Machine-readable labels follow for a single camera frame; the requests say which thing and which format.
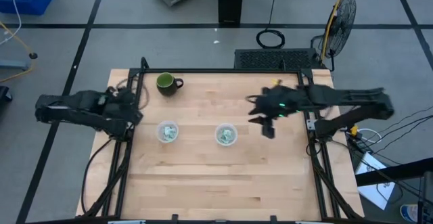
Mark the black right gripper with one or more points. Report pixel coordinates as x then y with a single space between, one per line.
277 100

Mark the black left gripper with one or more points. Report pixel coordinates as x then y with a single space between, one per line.
116 102

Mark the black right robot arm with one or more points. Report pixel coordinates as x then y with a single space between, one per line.
352 99

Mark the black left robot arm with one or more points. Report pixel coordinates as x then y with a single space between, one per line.
74 110

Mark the clear plastic deli container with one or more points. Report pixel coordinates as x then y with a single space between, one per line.
218 132
159 132

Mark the dark mug green inside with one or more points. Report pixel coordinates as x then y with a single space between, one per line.
166 83

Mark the black perforated computer case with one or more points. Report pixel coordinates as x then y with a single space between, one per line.
270 59

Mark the yellow plug connector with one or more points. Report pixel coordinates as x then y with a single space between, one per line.
354 130

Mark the small black floor disc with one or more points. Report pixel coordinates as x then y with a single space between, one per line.
32 55

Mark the black upright panel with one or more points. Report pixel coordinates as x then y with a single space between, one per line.
230 0

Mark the black floor fan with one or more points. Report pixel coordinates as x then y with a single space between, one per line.
341 24

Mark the black object at floor edge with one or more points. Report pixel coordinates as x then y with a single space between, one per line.
5 93

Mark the white paper booklet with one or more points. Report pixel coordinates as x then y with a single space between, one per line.
373 195

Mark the black metal bar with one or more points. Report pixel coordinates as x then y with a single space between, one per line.
395 172

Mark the blue white round object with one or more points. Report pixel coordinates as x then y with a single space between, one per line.
409 214

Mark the black aluminium table frame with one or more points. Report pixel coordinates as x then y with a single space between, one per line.
220 71

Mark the black frame bracket clamp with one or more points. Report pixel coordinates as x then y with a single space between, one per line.
174 218
273 219

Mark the grey metal floor rail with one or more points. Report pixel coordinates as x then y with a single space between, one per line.
13 65

